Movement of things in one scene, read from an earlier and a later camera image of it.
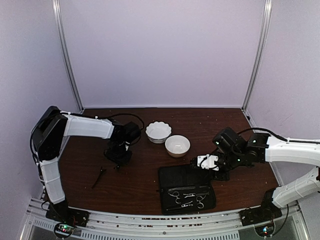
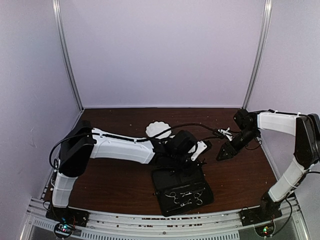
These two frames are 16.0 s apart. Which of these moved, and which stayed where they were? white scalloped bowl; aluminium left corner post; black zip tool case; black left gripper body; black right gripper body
Moved: black left gripper body; black right gripper body; black zip tool case
Stayed: white scalloped bowl; aluminium left corner post
